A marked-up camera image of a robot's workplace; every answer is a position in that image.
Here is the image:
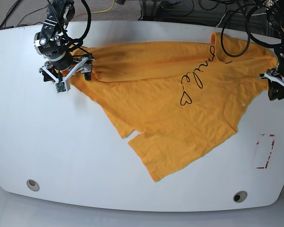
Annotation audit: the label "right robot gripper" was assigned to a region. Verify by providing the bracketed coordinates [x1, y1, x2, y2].
[33, 32, 96, 83]

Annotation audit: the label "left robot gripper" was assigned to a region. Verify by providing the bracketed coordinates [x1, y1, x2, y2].
[259, 53, 284, 101]

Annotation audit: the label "orange yellow t-shirt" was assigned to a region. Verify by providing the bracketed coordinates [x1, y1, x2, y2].
[70, 33, 277, 181]

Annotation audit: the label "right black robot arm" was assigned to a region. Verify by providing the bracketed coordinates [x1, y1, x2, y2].
[34, 0, 94, 82]

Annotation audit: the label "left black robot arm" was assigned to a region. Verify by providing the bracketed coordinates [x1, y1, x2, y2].
[260, 0, 284, 101]

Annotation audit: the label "red tape rectangle marking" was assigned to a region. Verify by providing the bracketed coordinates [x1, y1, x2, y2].
[253, 134, 275, 169]

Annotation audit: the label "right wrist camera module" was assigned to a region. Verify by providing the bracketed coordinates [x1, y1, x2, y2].
[55, 80, 71, 94]

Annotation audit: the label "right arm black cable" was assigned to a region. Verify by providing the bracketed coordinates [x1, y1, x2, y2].
[60, 0, 93, 52]

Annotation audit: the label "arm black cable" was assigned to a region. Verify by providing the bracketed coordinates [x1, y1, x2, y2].
[60, 0, 93, 52]
[220, 0, 282, 58]

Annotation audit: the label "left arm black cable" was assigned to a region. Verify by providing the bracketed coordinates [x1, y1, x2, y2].
[220, 0, 282, 58]

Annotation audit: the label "yellow cable on floor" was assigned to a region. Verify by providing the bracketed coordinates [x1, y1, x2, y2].
[72, 0, 115, 21]

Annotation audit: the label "black cable on floor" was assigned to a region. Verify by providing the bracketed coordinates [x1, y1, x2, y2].
[0, 0, 48, 28]

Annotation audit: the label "white cable on floor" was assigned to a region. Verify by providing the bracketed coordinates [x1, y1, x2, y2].
[215, 9, 270, 28]

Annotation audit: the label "right table cable grommet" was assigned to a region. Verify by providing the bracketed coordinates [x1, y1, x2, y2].
[233, 191, 248, 203]

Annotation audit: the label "table cable grommet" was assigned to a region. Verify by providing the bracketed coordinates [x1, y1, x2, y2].
[233, 191, 248, 203]
[27, 179, 40, 192]

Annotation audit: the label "left table cable grommet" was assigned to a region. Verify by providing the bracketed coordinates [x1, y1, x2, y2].
[27, 179, 40, 192]

